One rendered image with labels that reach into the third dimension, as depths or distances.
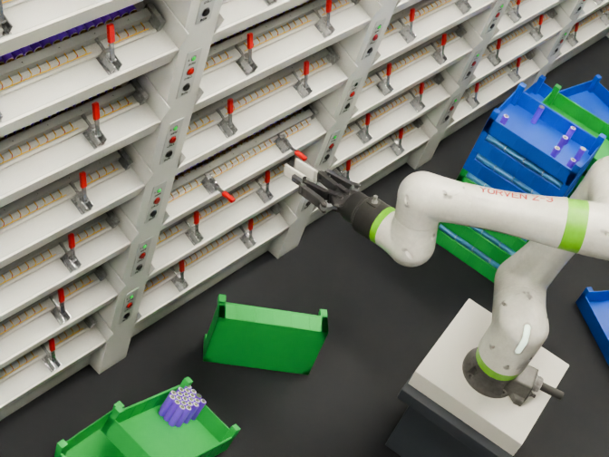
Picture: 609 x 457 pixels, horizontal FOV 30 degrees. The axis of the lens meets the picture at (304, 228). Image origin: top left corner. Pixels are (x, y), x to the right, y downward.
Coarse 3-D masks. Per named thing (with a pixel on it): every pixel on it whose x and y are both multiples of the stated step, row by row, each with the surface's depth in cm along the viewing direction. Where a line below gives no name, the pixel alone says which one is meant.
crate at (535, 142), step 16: (512, 96) 341; (528, 96) 342; (496, 112) 327; (512, 112) 342; (528, 112) 344; (544, 112) 342; (496, 128) 330; (512, 128) 337; (528, 128) 339; (544, 128) 341; (560, 128) 341; (576, 128) 338; (512, 144) 330; (528, 144) 327; (544, 144) 336; (576, 144) 340; (592, 144) 338; (544, 160) 327; (560, 160) 333; (560, 176) 326; (576, 176) 327
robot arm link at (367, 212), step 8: (368, 200) 260; (376, 200) 259; (360, 208) 260; (368, 208) 259; (376, 208) 258; (384, 208) 259; (360, 216) 259; (368, 216) 258; (376, 216) 257; (360, 224) 259; (368, 224) 258; (360, 232) 261; (368, 232) 259
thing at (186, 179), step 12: (288, 120) 297; (300, 120) 299; (276, 132) 293; (252, 144) 288; (228, 156) 282; (252, 156) 288; (204, 168) 277; (216, 168) 280; (180, 180) 272; (192, 180) 275
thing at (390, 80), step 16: (448, 32) 343; (464, 32) 346; (416, 48) 333; (432, 48) 340; (448, 48) 344; (464, 48) 347; (384, 64) 324; (400, 64) 330; (416, 64) 334; (432, 64) 337; (448, 64) 343; (368, 80) 321; (384, 80) 321; (400, 80) 327; (416, 80) 331; (368, 96) 318; (384, 96) 321; (352, 112) 309
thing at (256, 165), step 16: (320, 112) 303; (272, 128) 296; (304, 128) 302; (320, 128) 304; (240, 144) 289; (272, 144) 294; (304, 144) 299; (208, 160) 282; (240, 160) 287; (256, 160) 289; (272, 160) 291; (224, 176) 282; (240, 176) 284; (192, 192) 275; (176, 208) 271; (192, 208) 273
